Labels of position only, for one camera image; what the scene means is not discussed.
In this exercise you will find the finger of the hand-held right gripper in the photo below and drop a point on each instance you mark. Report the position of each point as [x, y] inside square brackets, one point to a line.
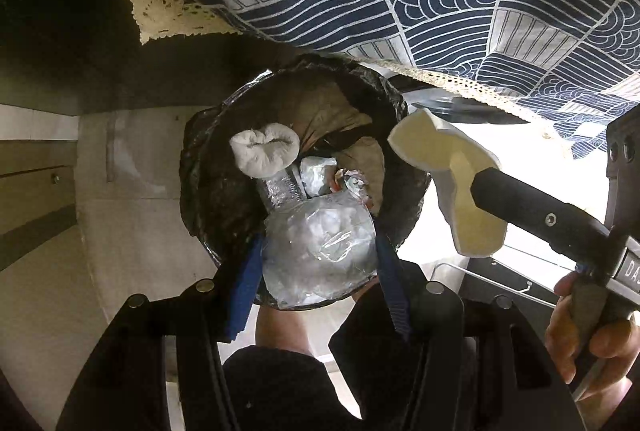
[540, 213]

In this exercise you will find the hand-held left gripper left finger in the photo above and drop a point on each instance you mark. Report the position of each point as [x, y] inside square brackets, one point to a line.
[245, 291]

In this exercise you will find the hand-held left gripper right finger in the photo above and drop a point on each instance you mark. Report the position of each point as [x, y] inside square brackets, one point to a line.
[395, 296]

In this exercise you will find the clear bag of tissue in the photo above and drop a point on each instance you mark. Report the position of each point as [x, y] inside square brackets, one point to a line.
[320, 246]

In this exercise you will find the silver foil packet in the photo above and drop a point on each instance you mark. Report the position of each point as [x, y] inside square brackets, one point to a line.
[277, 193]

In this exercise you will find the bin with black bag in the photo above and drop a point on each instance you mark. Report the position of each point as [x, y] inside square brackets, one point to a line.
[210, 191]

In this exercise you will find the red white snack wrapper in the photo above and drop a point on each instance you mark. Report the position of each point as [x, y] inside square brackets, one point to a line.
[352, 183]

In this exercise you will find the cream foam piece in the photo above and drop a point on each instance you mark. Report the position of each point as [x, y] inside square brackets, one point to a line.
[425, 141]

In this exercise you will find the white cloth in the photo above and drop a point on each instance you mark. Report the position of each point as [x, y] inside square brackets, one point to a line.
[262, 151]

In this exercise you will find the person's right hand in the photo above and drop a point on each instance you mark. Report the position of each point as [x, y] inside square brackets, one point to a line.
[610, 361]

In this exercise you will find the person's leg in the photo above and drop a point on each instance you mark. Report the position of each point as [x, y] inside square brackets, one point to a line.
[282, 328]

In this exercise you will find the white washing machine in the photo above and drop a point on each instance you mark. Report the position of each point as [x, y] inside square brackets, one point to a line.
[465, 108]

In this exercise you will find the crumpled silver plastic film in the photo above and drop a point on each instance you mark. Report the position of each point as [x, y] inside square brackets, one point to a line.
[315, 173]

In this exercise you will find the brown paper bag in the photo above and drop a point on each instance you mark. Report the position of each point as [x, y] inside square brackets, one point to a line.
[330, 116]

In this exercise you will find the grey base cabinet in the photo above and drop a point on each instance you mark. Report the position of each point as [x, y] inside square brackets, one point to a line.
[35, 191]

